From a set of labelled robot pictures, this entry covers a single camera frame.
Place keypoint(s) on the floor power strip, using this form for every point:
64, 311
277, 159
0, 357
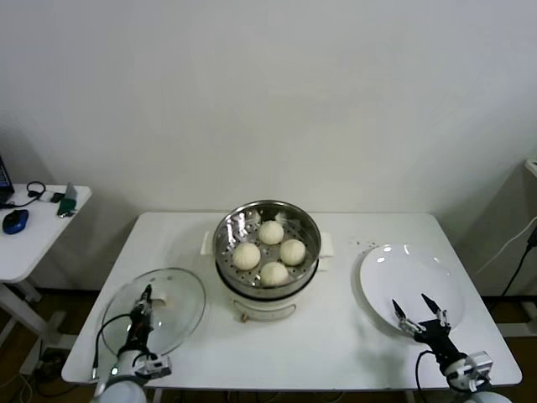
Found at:
52, 359

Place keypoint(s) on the perforated steel steamer basket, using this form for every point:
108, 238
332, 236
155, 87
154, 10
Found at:
228, 235

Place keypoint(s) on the small white adapter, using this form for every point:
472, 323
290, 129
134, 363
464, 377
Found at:
50, 196

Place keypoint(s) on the white side table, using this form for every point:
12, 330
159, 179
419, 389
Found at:
38, 252

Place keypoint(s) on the scattered dark crumbs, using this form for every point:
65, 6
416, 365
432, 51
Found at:
358, 242

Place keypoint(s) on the round glass lid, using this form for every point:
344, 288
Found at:
180, 302

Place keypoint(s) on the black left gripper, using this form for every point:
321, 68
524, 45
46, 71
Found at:
140, 329

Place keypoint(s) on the white steamed baozi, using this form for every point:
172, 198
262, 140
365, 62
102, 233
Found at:
270, 232
246, 256
292, 252
274, 273

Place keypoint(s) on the green grey small device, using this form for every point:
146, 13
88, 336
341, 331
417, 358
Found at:
67, 205

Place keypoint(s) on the white electric cooker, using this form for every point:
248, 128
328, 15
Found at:
260, 308

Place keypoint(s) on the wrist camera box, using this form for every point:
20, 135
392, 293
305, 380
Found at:
155, 366
478, 363

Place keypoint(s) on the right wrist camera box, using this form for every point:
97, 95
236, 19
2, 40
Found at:
478, 363

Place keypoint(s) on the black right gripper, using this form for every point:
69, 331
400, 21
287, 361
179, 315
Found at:
436, 336

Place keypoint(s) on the blue computer mouse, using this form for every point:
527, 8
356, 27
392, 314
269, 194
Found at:
14, 221

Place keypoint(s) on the white round plate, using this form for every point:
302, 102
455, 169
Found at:
403, 273

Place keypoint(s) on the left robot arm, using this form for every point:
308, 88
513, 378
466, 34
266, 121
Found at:
121, 388

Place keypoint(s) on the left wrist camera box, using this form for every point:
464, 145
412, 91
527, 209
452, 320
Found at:
155, 366

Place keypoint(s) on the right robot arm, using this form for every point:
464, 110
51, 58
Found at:
459, 371

